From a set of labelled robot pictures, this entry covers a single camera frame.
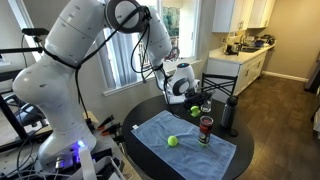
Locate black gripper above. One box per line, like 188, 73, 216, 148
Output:
184, 92, 211, 112

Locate yellow-green tennis ball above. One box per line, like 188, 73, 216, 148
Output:
191, 106, 201, 117
167, 136, 178, 147

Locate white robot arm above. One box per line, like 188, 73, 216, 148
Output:
13, 0, 199, 167

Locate clear tennis ball jar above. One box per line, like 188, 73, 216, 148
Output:
198, 116, 214, 145

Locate clear drinking glass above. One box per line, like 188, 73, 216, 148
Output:
201, 98, 212, 113

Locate black metal chair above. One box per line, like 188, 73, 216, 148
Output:
200, 73, 238, 97

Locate dark metal water bottle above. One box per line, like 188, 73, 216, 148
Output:
221, 96, 238, 129

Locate blue towel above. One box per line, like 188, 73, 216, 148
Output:
132, 110, 237, 180

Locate black bottle cap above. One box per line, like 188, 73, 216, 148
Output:
229, 129, 238, 137

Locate white kitchen counter cabinet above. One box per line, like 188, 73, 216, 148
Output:
206, 45, 274, 95

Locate round black table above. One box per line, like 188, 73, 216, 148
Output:
122, 96, 254, 180

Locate white upper cabinets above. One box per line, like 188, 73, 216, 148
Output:
212, 0, 275, 33

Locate orange-handled black clamp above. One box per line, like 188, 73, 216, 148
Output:
97, 115, 114, 130
101, 123, 121, 136

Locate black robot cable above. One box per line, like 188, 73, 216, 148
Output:
42, 4, 183, 121

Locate black camera on stand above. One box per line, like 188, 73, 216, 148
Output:
22, 28, 49, 43

